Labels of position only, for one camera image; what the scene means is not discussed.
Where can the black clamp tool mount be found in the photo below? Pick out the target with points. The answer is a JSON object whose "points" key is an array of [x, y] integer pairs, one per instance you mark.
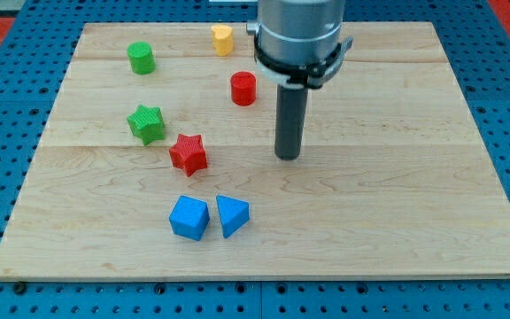
{"points": [[309, 76]]}

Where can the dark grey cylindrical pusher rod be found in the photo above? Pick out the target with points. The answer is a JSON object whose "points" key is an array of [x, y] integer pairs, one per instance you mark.
{"points": [[290, 119]]}

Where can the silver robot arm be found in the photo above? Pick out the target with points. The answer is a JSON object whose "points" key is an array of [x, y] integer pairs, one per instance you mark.
{"points": [[297, 45]]}

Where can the red star block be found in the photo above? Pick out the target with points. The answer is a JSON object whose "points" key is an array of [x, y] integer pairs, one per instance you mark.
{"points": [[188, 154]]}

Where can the blue triangle block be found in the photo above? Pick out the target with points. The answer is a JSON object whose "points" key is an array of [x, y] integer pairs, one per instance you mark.
{"points": [[234, 213]]}

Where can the green star block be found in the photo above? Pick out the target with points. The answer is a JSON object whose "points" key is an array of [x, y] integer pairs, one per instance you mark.
{"points": [[147, 124]]}

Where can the red cylinder block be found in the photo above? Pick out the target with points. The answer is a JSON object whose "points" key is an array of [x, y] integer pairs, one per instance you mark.
{"points": [[243, 88]]}

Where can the yellow heart block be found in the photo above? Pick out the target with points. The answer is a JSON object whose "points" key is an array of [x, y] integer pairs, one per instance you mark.
{"points": [[222, 39]]}

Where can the light wooden board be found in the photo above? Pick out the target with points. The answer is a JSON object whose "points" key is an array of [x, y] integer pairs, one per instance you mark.
{"points": [[393, 181]]}

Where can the blue cube block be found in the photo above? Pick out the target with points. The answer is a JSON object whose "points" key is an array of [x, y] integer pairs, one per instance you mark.
{"points": [[189, 218]]}

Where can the green cylinder block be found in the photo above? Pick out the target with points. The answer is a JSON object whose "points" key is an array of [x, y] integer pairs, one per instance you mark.
{"points": [[141, 58]]}

